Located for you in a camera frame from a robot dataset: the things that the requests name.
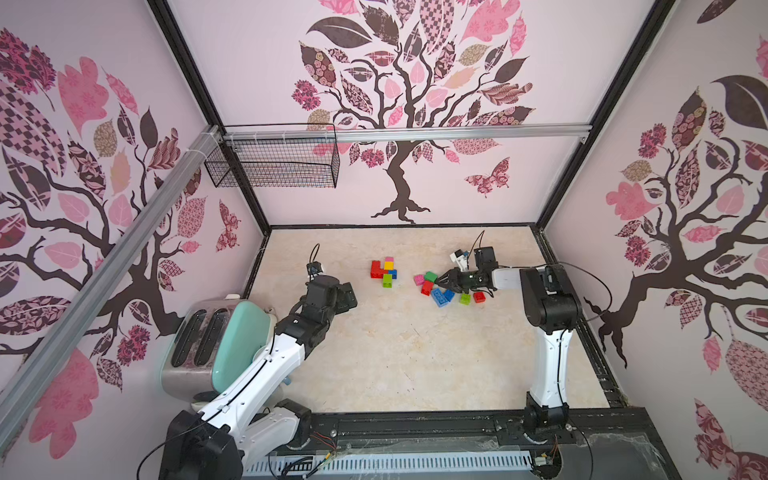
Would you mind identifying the black wire basket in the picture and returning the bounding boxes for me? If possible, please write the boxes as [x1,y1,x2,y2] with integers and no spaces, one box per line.
[205,122,341,189]

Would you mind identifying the long red lego brick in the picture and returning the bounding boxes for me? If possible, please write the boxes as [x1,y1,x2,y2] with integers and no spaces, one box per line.
[370,260,387,279]

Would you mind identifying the aluminium frame bar back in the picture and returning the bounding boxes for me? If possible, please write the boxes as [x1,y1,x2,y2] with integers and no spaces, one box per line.
[224,123,592,143]

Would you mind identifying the aluminium frame bar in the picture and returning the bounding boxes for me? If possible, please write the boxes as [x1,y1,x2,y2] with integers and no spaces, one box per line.
[224,123,592,143]
[1,125,221,451]

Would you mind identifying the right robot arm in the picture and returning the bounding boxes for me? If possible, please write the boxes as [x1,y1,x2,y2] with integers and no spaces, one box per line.
[436,247,582,442]

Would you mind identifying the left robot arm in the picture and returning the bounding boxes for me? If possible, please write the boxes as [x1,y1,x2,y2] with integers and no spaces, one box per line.
[159,274,357,479]

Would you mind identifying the aluminium frame bar left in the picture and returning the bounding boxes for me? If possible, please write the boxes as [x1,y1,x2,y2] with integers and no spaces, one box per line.
[1,125,221,451]

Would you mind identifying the long blue lego brick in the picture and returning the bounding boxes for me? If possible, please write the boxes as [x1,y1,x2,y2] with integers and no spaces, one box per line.
[430,288,450,308]

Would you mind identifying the white slotted cable duct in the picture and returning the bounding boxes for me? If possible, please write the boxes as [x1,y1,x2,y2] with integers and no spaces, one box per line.
[243,451,533,479]

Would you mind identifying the tall red lego brick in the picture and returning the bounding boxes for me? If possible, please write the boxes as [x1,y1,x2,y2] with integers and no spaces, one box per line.
[421,281,434,296]

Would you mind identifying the mint green toaster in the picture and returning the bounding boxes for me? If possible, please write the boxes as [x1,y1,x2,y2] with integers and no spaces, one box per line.
[160,295,277,412]

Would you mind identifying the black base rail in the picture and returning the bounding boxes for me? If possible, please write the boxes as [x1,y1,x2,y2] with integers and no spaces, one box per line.
[266,408,681,479]

